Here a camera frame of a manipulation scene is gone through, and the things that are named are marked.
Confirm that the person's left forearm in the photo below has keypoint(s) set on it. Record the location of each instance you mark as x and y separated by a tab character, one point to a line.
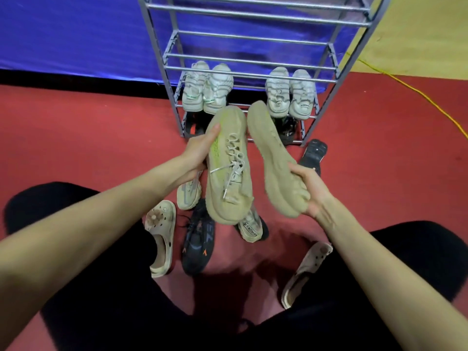
73	252

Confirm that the black sneaker orange logo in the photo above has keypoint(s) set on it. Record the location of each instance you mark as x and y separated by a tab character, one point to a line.
265	230
197	241

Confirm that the blue cloth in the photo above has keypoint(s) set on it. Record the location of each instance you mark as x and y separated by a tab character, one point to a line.
73	32

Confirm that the white sneaker green stripe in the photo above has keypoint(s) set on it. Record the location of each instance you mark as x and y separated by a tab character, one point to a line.
193	91
219	91

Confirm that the person's right hand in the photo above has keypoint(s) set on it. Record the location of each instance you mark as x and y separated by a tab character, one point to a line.
318	197

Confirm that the person's right forearm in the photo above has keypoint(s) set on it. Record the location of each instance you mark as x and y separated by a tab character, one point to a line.
384	288

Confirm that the black green sneaker lugged sole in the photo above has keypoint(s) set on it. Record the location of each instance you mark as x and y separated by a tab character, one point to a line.
312	157

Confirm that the beige clog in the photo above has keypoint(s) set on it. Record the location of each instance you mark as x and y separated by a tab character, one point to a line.
303	270
159	219

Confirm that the black white knit sneaker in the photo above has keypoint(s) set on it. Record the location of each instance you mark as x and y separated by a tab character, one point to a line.
290	131
276	126

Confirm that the person's left hand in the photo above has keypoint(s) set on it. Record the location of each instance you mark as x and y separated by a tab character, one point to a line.
197	157

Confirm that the grey metal shoe rack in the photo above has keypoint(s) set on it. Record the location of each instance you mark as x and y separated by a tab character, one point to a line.
256	16

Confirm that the beige pink chunky sneaker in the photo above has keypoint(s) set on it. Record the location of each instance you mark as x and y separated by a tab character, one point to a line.
188	195
250	228

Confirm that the black red high-top shoe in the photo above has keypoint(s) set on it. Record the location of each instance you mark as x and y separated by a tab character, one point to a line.
192	127

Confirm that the person's right leg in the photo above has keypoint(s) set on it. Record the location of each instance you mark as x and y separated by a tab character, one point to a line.
420	252

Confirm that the person's left leg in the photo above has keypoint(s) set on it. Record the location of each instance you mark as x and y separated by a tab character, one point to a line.
128	307

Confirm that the white ribbed sole sneaker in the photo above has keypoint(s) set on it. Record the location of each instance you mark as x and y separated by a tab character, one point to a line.
303	98
278	95

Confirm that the person's leg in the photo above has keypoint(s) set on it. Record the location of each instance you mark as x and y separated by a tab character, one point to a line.
128	307
420	252

